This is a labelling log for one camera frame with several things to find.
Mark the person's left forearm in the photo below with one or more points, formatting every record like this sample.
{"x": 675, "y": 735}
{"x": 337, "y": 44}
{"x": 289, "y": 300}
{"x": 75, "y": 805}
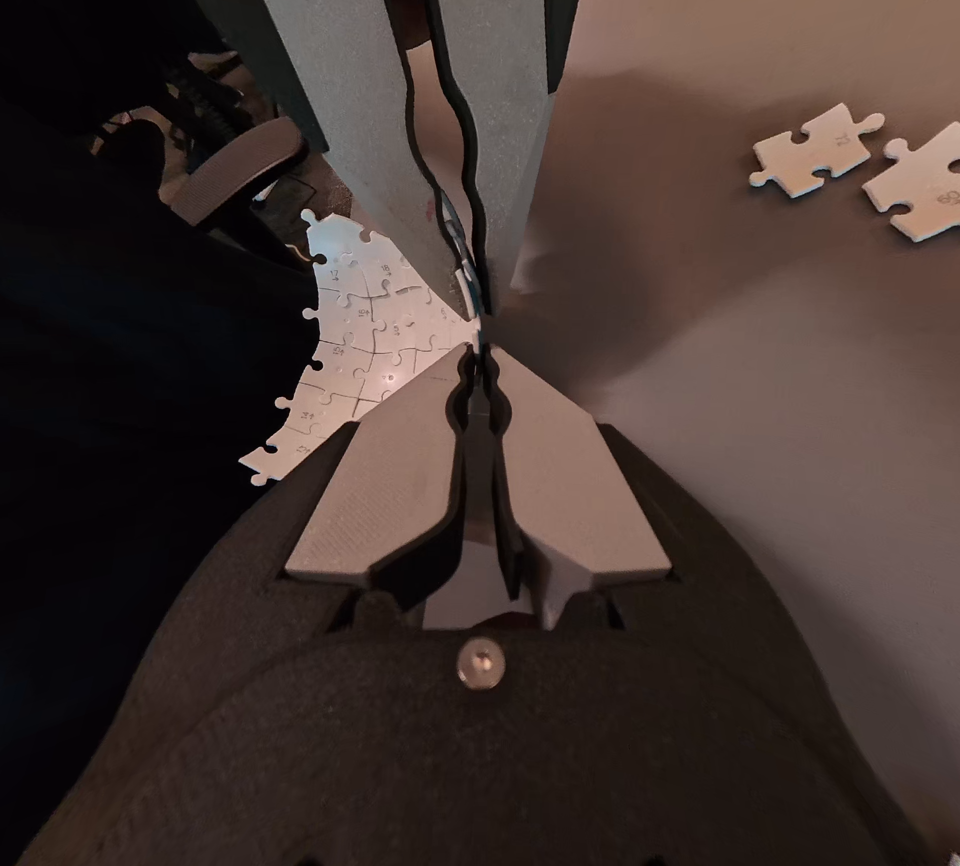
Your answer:
{"x": 75, "y": 18}

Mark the person's dark-clothed torso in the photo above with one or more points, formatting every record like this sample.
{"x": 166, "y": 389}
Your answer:
{"x": 112, "y": 431}

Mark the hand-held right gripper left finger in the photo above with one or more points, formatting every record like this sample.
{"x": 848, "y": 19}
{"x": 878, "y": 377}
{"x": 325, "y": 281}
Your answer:
{"x": 390, "y": 498}

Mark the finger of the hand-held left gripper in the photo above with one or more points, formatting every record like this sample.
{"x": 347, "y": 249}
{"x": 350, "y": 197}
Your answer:
{"x": 330, "y": 40}
{"x": 495, "y": 55}

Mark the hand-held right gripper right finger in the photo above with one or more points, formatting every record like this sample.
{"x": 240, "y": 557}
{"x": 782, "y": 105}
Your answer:
{"x": 570, "y": 498}

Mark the partly built puzzle ball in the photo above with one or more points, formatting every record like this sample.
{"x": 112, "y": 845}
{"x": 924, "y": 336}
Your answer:
{"x": 367, "y": 341}

